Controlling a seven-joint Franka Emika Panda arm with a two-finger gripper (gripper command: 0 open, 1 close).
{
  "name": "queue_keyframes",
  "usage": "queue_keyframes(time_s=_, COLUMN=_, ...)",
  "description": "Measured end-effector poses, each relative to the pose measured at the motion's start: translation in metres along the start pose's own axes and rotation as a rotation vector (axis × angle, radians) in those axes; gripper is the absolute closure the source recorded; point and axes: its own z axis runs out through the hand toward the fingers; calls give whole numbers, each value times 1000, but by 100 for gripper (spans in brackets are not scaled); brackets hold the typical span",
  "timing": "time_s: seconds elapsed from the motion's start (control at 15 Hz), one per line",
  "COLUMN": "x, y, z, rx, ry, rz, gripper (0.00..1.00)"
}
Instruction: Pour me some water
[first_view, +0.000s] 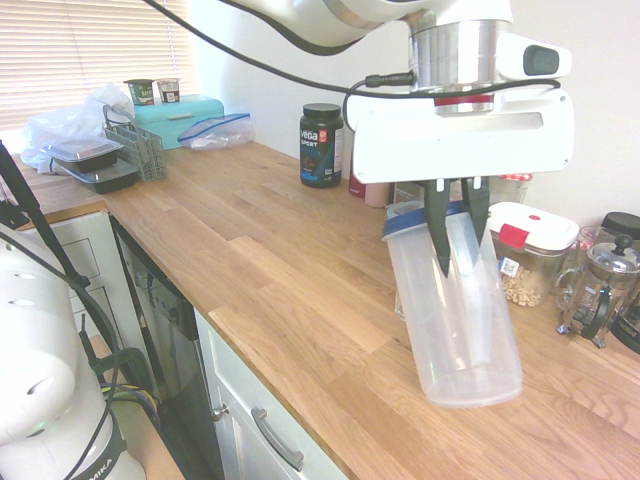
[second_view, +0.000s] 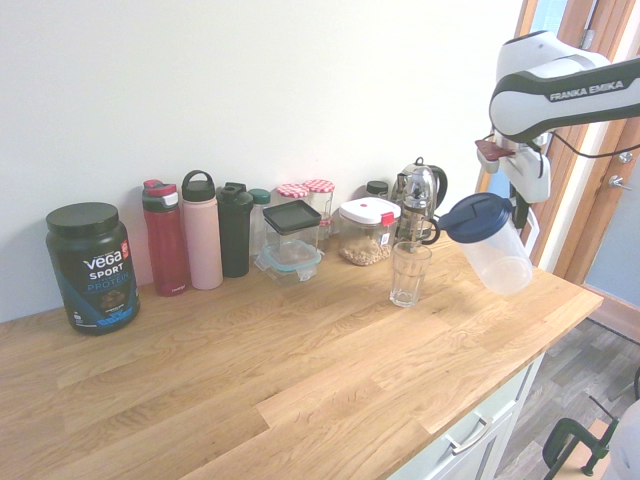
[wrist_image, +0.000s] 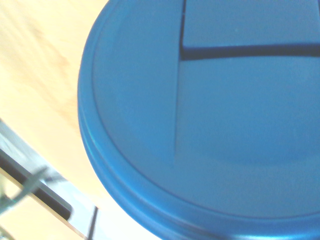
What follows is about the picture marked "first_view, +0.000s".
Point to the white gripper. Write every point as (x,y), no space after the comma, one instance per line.
(450,145)

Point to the clear plastic pitcher blue lid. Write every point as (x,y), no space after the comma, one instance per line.
(460,320)

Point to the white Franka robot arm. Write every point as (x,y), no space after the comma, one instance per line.
(30,325)

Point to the jar with red checked lid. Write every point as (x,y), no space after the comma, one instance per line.
(515,187)

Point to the pink bottle black cap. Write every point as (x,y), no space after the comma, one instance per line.
(377,195)

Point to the cereal container white lid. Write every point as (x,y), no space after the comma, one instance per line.
(535,250)

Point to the red bottle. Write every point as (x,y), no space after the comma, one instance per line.
(356,182)

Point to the glass mug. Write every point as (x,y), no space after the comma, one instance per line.
(592,237)

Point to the black protein powder tub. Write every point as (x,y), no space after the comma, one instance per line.
(320,150)

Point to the glass french press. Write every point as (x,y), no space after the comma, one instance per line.
(600,290)

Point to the jar with black lid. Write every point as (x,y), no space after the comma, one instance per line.
(622,222)

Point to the black coffee appliance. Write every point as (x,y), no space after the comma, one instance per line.
(627,327)

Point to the clear zip bag blue seal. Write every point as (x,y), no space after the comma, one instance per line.
(220,132)

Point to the teal bread box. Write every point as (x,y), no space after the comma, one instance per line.
(185,117)

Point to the white cabinet drawer front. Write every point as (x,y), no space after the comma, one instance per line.
(235,410)

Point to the black dishwasher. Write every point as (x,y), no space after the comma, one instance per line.
(170,325)

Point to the silver cabinet knob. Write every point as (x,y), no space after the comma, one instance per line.
(220,412)

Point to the brown and white yogurt cup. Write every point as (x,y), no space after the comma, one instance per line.
(169,91)

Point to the grey cutlery basket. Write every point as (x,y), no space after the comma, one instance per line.
(145,155)

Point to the green yogurt cup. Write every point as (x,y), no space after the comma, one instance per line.
(141,92)

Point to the black meal container clear lid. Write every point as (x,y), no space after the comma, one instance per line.
(82,152)
(107,179)

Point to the green and black clamp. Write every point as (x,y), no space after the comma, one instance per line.
(125,360)

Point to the white side cabinet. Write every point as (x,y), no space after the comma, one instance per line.
(75,250)

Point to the white plastic bag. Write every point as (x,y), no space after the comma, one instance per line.
(60,122)

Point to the white window blinds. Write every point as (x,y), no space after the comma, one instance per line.
(75,50)

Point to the black stand leg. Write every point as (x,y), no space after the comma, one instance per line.
(35,210)

